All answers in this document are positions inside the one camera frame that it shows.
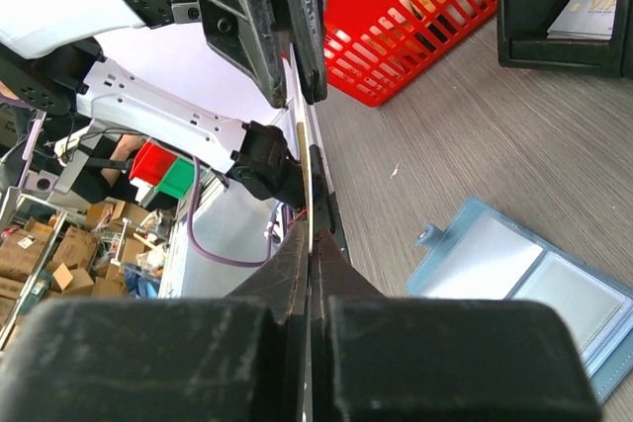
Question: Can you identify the blue leather card holder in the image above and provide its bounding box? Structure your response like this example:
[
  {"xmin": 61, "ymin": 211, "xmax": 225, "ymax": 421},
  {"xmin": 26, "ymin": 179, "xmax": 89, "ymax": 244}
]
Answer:
[{"xmin": 407, "ymin": 197, "xmax": 632, "ymax": 402}]

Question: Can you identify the red plastic shopping basket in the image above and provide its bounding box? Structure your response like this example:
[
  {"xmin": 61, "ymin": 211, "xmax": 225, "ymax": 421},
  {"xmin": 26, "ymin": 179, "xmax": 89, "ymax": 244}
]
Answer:
[{"xmin": 324, "ymin": 0, "xmax": 497, "ymax": 108}]

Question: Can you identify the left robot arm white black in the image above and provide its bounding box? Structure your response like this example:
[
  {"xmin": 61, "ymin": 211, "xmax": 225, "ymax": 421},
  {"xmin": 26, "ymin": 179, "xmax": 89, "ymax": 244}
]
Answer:
[{"xmin": 1, "ymin": 0, "xmax": 327, "ymax": 209}]

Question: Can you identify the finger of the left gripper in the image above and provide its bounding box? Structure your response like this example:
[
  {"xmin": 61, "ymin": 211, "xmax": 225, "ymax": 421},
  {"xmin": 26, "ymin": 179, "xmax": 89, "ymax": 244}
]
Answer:
[
  {"xmin": 198, "ymin": 0, "xmax": 287, "ymax": 107},
  {"xmin": 287, "ymin": 0, "xmax": 327, "ymax": 104}
]

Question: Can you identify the white card in tray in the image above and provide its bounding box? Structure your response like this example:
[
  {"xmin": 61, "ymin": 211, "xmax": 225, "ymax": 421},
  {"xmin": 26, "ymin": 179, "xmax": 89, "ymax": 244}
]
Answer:
[{"xmin": 547, "ymin": 0, "xmax": 617, "ymax": 41}]

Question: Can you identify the gold card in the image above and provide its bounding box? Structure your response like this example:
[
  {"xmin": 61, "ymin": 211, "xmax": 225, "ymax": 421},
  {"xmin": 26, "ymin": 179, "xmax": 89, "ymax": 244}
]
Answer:
[{"xmin": 289, "ymin": 41, "xmax": 317, "ymax": 422}]

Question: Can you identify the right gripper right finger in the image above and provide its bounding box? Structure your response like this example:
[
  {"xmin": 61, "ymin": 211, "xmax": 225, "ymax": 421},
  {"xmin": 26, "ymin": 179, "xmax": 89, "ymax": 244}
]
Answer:
[{"xmin": 311, "ymin": 230, "xmax": 601, "ymax": 421}]

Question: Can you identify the black three-compartment organizer tray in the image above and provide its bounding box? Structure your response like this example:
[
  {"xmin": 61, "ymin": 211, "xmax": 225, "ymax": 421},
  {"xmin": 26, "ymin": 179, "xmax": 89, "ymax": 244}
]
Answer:
[{"xmin": 497, "ymin": 0, "xmax": 632, "ymax": 78}]

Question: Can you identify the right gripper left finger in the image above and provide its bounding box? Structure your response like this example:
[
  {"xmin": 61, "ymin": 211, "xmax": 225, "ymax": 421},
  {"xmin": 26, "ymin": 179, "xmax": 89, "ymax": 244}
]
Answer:
[{"xmin": 1, "ymin": 222, "xmax": 309, "ymax": 421}]

